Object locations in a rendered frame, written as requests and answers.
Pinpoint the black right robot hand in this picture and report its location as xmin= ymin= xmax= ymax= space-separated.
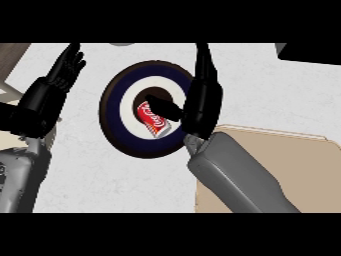
xmin=144 ymin=43 xmax=225 ymax=141

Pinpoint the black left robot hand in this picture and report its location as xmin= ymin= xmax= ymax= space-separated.
xmin=0 ymin=43 xmax=87 ymax=140

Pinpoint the red soda can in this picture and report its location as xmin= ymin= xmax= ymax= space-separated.
xmin=136 ymin=101 xmax=175 ymax=139

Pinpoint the navy and white round plate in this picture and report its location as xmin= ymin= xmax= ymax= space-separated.
xmin=98 ymin=60 xmax=200 ymax=160

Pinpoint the beige tray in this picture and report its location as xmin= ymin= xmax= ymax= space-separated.
xmin=194 ymin=123 xmax=341 ymax=214

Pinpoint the black appliance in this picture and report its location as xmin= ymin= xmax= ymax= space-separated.
xmin=275 ymin=43 xmax=341 ymax=67

